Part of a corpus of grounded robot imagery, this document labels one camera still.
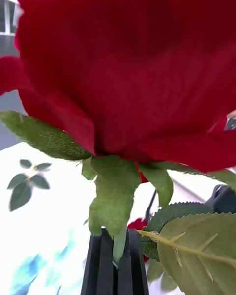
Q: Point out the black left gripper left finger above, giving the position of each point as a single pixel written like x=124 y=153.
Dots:
x=100 y=263

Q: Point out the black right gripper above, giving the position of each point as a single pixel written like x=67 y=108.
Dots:
x=225 y=200

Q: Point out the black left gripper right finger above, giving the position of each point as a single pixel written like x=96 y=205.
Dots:
x=134 y=268

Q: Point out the red rose with green stem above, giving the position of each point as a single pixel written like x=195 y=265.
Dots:
x=123 y=78
x=136 y=224

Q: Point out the pale blue flower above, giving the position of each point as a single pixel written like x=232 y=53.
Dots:
x=27 y=273

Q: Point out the loose green leaf twig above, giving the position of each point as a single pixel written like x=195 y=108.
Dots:
x=20 y=194

